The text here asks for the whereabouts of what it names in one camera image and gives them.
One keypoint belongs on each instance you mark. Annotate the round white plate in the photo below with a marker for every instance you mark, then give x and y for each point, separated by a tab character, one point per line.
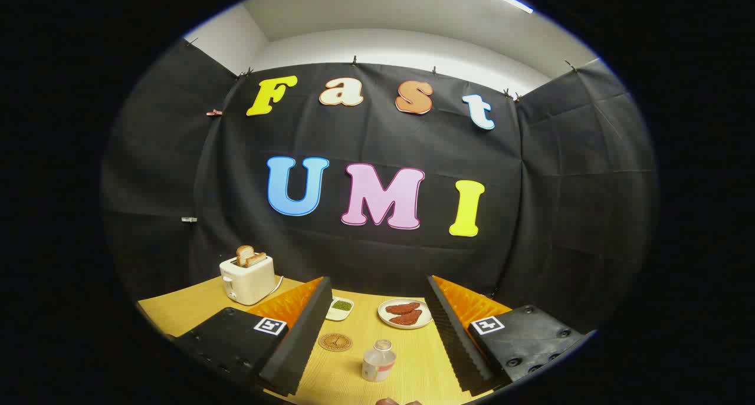
384	316

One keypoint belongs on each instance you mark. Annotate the wooden table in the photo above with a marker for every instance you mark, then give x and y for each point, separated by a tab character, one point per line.
348	375

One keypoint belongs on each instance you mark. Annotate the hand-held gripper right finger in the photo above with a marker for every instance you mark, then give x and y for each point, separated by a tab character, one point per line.
454	334

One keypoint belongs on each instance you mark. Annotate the toasted bread slice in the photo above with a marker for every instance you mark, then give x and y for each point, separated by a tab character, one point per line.
257	259
243	254

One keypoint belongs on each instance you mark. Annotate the black backdrop cloth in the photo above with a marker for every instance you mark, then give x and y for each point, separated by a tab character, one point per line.
377	140

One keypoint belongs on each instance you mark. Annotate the clear plastic juice bottle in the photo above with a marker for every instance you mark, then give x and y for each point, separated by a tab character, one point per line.
377	364

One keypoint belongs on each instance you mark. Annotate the white divided dish with beans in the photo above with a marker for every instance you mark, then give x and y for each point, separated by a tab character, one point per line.
341	308

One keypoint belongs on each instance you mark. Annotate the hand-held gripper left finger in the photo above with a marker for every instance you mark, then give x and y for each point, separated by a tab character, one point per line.
298	340

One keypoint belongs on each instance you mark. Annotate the cream toaster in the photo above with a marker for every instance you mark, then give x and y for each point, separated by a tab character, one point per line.
248	281

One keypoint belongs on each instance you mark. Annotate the round wooden coaster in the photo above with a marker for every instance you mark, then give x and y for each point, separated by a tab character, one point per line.
335	342

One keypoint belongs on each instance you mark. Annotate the red meat patty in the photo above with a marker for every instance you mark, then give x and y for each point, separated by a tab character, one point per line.
408	318
402	308

